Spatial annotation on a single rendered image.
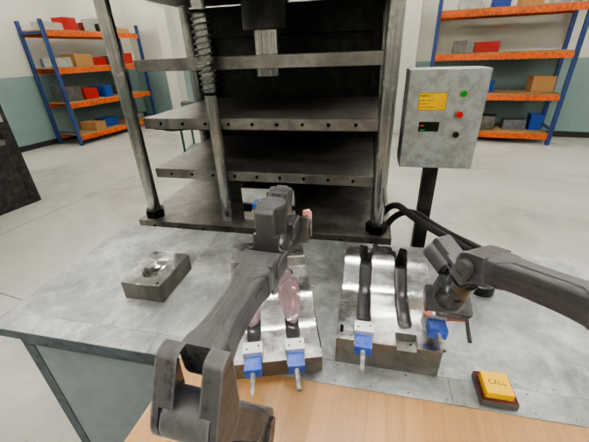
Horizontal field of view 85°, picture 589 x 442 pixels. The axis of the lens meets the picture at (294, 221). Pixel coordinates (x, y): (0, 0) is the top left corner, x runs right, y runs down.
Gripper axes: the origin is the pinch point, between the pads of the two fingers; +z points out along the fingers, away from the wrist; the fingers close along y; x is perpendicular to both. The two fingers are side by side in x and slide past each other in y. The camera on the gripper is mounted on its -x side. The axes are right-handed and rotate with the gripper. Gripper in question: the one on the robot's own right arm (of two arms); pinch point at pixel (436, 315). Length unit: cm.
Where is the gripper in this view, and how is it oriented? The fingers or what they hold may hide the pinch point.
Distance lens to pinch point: 92.7
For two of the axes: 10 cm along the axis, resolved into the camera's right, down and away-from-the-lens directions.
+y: -9.8, -1.4, 1.5
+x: -2.0, 7.7, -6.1
